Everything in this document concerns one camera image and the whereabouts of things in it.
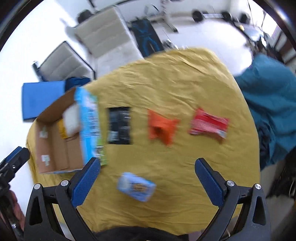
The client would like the black snack packet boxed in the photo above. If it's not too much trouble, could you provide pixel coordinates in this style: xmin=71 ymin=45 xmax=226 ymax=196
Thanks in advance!
xmin=107 ymin=106 xmax=132 ymax=145

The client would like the blue tissue pack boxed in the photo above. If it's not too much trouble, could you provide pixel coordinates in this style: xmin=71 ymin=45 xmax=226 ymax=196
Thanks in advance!
xmin=117 ymin=172 xmax=156 ymax=202

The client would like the left white padded chair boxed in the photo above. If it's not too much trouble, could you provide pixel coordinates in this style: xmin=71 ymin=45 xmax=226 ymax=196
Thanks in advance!
xmin=32 ymin=41 xmax=96 ymax=82

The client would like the yellow snack packet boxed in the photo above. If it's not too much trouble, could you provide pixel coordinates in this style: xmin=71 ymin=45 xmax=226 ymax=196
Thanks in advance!
xmin=57 ymin=119 xmax=68 ymax=139

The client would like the blue foam mat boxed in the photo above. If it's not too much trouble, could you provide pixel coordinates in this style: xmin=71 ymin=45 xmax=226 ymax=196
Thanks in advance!
xmin=22 ymin=81 xmax=65 ymax=121

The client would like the red snack packet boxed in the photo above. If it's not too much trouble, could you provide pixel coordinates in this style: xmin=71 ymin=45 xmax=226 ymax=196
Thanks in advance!
xmin=189 ymin=108 xmax=229 ymax=141

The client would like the white powder bag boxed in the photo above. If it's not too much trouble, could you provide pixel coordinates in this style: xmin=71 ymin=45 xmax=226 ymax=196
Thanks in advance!
xmin=62 ymin=103 xmax=80 ymax=138

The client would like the yellow tablecloth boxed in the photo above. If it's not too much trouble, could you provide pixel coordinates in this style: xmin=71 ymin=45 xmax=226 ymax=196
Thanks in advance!
xmin=25 ymin=47 xmax=260 ymax=236

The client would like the orange snack packet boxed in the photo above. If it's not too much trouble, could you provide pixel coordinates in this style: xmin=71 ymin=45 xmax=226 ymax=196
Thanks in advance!
xmin=148 ymin=109 xmax=180 ymax=146

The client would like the dark blue cloth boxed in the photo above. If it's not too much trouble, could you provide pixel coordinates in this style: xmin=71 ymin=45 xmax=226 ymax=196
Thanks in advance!
xmin=65 ymin=77 xmax=91 ymax=92

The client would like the white weight bench rack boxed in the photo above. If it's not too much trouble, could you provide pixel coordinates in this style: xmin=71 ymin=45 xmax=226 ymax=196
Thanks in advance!
xmin=144 ymin=0 xmax=178 ymax=33

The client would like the short barbell on floor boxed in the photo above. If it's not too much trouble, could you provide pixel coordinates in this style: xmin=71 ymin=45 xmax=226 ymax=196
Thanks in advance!
xmin=192 ymin=10 xmax=233 ymax=23

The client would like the open cardboard box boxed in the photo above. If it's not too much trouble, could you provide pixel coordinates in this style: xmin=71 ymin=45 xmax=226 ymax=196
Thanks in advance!
xmin=33 ymin=86 xmax=108 ymax=174

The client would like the right white padded chair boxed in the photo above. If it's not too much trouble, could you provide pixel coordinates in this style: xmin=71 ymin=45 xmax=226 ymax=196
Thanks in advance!
xmin=74 ymin=6 xmax=143 ymax=77

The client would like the teal blanket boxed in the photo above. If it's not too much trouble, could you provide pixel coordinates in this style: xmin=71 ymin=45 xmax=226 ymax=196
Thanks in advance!
xmin=235 ymin=54 xmax=295 ymax=169

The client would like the white padded chair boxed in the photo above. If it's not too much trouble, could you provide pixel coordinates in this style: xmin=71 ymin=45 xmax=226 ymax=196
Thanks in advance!
xmin=74 ymin=6 xmax=143 ymax=77
xmin=32 ymin=41 xmax=96 ymax=82

